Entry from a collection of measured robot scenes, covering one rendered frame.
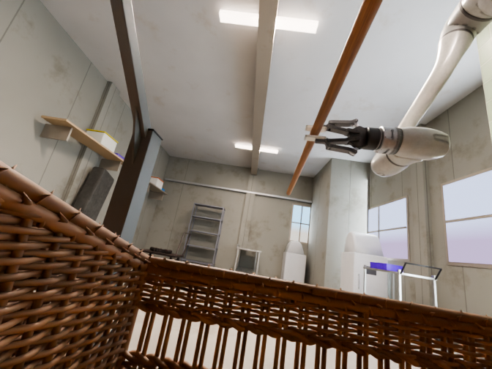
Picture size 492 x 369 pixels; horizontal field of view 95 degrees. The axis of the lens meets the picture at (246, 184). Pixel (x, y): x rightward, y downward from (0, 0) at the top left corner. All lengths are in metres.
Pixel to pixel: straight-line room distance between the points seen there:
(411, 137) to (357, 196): 5.79
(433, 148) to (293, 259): 6.40
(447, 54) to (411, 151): 0.42
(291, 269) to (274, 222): 1.59
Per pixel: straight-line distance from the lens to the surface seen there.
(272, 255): 7.68
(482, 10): 1.23
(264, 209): 7.76
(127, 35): 0.46
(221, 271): 0.30
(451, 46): 1.20
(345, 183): 6.60
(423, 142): 0.89
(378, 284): 5.43
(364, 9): 0.52
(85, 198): 4.89
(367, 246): 5.50
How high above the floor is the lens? 0.76
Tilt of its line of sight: 16 degrees up
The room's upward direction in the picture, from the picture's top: 10 degrees clockwise
